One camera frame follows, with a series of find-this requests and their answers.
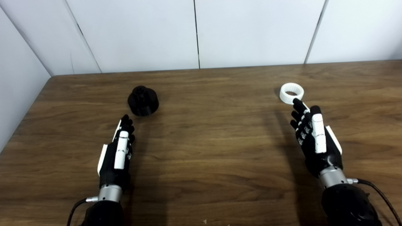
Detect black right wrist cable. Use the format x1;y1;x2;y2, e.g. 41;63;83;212
347;178;402;225

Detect white toothed ring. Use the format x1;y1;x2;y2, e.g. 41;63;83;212
279;83;305;105

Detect round black gear part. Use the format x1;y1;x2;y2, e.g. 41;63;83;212
127;85;159;117

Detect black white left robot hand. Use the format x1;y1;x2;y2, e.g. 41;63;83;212
97;114;136;189

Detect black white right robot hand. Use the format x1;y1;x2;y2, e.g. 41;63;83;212
290;98;343;179

